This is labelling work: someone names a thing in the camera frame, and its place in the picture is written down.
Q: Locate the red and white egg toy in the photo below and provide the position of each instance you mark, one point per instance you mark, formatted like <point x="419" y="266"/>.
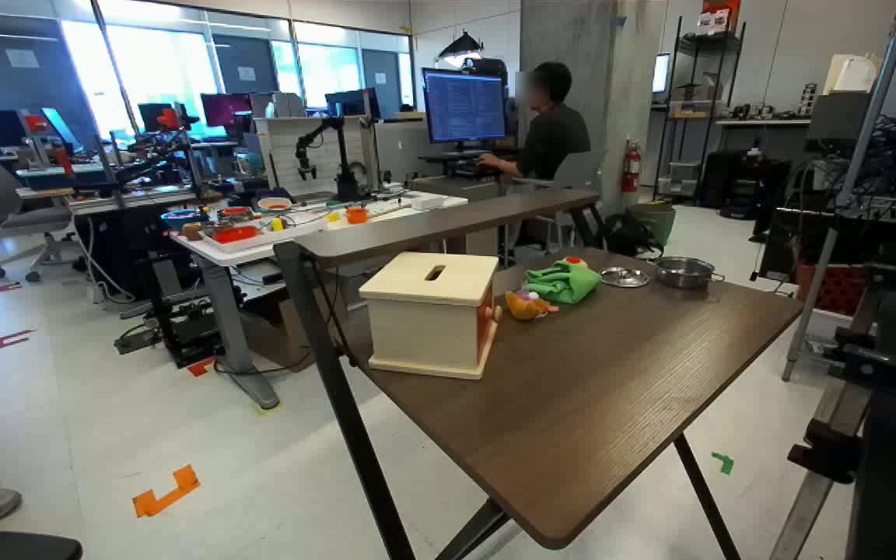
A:
<point x="574" y="261"/>

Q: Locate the small black robot arm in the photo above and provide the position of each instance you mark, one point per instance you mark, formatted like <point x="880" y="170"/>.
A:
<point x="342" y="174"/>

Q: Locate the cream wooden box with slot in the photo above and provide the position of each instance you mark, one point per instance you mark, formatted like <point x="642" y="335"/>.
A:
<point x="429" y="311"/>

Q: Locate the orange toy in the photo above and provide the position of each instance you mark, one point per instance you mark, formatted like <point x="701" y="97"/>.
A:
<point x="526" y="306"/>

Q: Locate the green cloth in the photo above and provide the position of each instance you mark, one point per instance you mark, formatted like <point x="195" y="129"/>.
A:
<point x="562" y="283"/>

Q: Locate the large computer monitor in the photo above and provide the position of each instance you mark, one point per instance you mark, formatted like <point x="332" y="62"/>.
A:
<point x="465" y="106"/>

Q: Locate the silver metal lid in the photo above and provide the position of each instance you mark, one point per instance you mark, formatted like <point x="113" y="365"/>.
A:
<point x="626" y="278"/>

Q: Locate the seated person in dark shirt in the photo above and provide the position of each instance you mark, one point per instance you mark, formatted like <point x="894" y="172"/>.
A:
<point x="557" y="141"/>

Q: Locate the white desk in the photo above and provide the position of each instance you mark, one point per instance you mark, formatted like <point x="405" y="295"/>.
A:
<point x="251" y="250"/>

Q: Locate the red fire extinguisher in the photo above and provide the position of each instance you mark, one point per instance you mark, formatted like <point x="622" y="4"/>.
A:
<point x="630" y="170"/>

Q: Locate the green bin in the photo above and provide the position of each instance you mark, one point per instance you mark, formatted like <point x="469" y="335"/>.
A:
<point x="654" y="221"/>

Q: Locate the silver metal pot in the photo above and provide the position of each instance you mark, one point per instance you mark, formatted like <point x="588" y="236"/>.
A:
<point x="686" y="274"/>

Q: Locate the metal shelf rack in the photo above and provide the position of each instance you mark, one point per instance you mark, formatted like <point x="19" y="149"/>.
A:
<point x="698" y="104"/>

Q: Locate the white box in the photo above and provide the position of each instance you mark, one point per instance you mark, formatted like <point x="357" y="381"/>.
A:
<point x="851" y="74"/>

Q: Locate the black table frame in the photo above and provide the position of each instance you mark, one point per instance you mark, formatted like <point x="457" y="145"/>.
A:
<point x="342" y="415"/>

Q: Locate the aluminium frame pole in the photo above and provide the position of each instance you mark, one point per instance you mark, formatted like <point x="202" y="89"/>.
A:
<point x="863" y="135"/>

